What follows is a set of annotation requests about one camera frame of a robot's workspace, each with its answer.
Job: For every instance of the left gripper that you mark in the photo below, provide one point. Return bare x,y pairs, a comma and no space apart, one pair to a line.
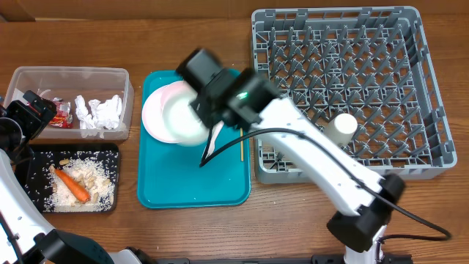
35,123

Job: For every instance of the red snack wrapper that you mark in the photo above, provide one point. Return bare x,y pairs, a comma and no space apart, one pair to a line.
63,117

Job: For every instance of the white tissue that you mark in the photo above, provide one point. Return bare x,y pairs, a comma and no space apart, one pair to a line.
106,115
82,113

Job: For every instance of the orange carrot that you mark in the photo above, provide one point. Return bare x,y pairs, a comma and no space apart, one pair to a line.
78,191

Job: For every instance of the food scraps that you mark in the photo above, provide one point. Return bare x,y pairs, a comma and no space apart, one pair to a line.
96,171

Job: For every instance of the pink bowl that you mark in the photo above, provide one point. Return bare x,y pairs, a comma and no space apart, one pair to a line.
173,89

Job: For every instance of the white bowl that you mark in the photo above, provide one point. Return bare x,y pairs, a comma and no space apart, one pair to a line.
181,120

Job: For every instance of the white plastic fork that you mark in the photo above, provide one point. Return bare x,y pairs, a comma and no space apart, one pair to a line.
213,134

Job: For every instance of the wooden chopstick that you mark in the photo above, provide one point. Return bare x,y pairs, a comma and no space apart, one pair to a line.
241,146

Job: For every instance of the white paper cup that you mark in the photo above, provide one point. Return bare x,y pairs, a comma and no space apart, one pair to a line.
341,129

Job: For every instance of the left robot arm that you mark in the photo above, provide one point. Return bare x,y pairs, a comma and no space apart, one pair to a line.
27,236

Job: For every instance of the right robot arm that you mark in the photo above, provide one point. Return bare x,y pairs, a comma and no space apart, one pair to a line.
364,199

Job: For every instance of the grey dishwasher rack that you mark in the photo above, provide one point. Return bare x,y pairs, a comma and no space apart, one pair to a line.
370,62

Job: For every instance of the clear plastic bin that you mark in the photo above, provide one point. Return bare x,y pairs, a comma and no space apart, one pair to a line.
100,83

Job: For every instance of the black plastic tray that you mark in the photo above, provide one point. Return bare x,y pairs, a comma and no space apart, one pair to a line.
22,169

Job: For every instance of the teal serving tray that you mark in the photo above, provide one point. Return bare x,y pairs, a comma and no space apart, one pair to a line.
169,175

